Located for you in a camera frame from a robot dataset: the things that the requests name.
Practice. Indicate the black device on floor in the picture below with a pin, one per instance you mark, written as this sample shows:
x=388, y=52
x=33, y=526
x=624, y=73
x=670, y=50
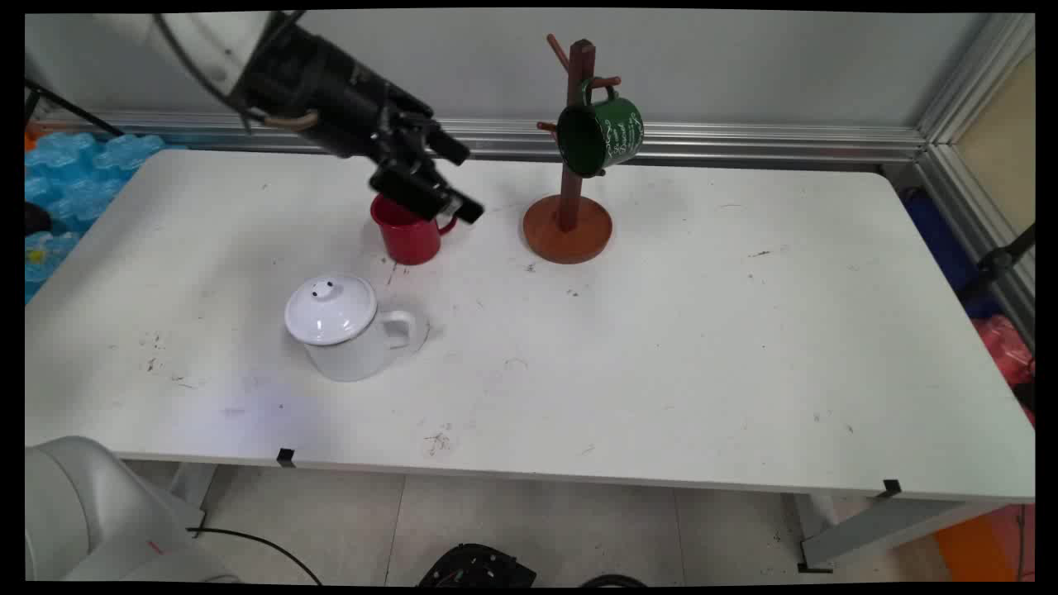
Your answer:
x=475, y=570

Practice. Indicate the red enamel mug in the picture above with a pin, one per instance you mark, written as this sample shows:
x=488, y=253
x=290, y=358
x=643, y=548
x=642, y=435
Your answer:
x=409, y=240

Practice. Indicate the black stand rod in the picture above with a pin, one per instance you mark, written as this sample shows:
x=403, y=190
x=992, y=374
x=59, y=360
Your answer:
x=74, y=111

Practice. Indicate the white enamel pot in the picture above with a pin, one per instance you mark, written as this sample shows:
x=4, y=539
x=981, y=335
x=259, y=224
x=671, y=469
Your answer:
x=355, y=355

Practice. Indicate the aluminium corner frame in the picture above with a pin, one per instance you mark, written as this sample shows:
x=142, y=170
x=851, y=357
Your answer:
x=967, y=91

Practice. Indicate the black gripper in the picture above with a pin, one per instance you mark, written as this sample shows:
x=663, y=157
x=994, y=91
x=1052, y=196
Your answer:
x=331, y=91

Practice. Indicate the green enamel mug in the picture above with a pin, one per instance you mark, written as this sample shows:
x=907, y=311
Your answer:
x=616, y=136

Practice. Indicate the red plastic bag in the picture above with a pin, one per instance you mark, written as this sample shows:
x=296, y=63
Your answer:
x=1004, y=351

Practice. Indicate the white table leg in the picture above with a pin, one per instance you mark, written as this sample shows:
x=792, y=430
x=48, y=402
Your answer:
x=192, y=486
x=876, y=529

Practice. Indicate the white rounded machine housing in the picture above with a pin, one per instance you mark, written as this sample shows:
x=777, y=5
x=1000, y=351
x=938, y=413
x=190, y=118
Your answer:
x=83, y=512

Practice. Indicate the long aluminium frame rail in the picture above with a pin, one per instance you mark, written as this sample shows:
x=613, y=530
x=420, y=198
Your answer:
x=744, y=140

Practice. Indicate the orange box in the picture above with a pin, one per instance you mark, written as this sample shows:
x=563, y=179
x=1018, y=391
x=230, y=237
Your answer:
x=975, y=545

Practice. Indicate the white pot lid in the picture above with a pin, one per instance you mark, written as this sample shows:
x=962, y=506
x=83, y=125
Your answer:
x=326, y=312

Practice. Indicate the blue bag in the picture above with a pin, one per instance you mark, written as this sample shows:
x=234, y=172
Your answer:
x=942, y=240

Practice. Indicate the brown wooden mug tree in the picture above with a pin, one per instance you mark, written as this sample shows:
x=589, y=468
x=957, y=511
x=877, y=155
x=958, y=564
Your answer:
x=568, y=235

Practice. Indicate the black tape marker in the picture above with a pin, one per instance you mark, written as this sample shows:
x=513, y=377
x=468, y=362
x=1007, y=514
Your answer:
x=286, y=457
x=891, y=487

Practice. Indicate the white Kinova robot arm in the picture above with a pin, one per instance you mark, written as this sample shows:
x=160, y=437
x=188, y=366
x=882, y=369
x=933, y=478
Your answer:
x=207, y=41

